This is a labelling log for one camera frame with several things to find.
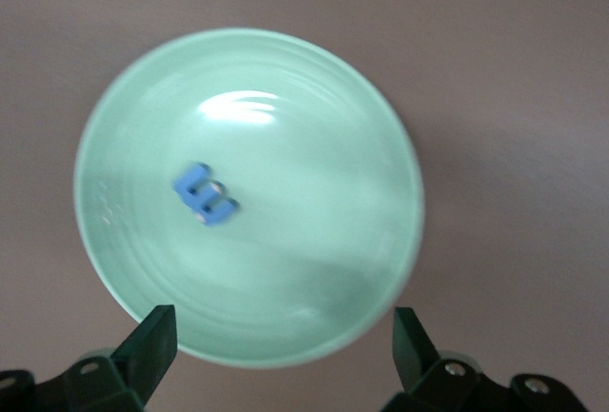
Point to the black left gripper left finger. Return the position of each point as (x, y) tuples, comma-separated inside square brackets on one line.
[(95, 383)]

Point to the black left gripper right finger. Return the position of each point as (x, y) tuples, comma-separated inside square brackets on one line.
[(452, 388)]

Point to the blue letter m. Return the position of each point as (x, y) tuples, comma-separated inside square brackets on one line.
[(197, 202)]

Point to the green plate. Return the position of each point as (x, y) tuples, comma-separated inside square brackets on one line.
[(285, 241)]

